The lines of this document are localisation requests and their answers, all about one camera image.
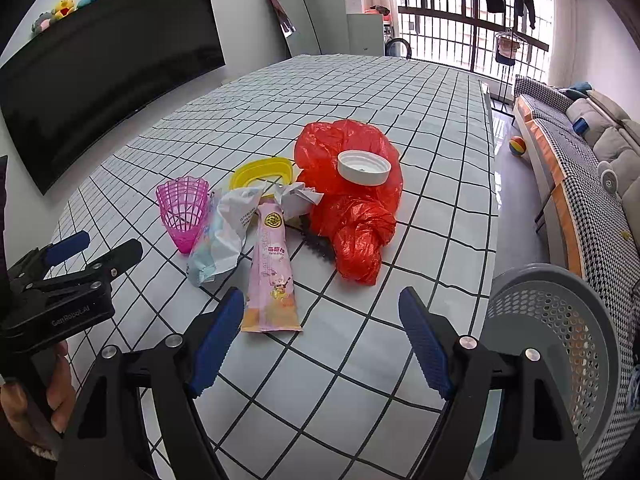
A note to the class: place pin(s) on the red plastic bag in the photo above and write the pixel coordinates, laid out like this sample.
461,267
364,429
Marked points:
350,210

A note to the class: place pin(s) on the black comb piece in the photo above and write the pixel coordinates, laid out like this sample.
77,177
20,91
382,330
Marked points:
320,249

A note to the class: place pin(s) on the black television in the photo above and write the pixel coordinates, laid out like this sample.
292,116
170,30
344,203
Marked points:
100,70

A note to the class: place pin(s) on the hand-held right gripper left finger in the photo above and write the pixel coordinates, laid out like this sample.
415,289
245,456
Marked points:
217,340

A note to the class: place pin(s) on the pink mesh cup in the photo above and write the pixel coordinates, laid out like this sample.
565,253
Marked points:
182,210

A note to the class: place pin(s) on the houndstooth sofa cover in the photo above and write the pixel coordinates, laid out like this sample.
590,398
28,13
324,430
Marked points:
590,220

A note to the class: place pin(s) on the white cabinet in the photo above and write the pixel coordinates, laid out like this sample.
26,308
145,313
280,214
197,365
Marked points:
365,35

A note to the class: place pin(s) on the person's left hand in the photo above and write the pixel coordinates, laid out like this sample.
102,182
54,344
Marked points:
61,400

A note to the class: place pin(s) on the leaning black-framed mirror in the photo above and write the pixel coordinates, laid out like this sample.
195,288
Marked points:
292,15

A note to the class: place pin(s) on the pink snack wrapper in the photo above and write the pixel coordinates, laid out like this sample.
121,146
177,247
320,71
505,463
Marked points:
270,280

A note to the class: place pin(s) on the white and blue wrapper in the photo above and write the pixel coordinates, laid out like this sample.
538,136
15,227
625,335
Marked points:
220,245

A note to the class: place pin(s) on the red basin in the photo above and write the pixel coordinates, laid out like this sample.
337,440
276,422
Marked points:
377,10

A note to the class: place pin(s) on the white paper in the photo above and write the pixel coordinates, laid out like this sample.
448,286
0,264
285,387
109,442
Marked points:
295,195

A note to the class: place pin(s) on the multicoloured ball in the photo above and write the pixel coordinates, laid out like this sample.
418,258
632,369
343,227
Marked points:
517,146

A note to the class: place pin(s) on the blue cloth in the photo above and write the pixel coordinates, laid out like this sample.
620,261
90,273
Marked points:
580,88

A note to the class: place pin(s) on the white grid tablecloth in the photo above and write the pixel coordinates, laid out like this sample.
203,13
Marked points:
400,110

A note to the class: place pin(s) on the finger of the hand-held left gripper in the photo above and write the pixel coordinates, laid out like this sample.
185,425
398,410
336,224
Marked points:
120,255
67,247

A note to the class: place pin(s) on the drying rack with pink cloth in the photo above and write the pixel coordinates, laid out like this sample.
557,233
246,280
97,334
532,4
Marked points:
507,50

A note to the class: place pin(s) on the black round hoop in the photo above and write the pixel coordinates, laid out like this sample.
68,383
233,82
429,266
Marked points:
409,48

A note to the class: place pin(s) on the black window grille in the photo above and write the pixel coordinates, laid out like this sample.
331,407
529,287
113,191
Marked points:
450,35

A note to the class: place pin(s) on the white plastic lid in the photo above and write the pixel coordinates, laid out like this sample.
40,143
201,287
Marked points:
362,172

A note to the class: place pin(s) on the grey sofa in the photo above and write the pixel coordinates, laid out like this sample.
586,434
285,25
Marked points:
615,145

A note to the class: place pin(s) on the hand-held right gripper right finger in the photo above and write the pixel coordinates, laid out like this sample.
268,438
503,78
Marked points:
425,345

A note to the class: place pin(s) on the grey perforated basket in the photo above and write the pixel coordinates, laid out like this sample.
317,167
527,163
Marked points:
550,280

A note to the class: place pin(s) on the blue cup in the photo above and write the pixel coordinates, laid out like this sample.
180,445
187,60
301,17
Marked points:
581,125

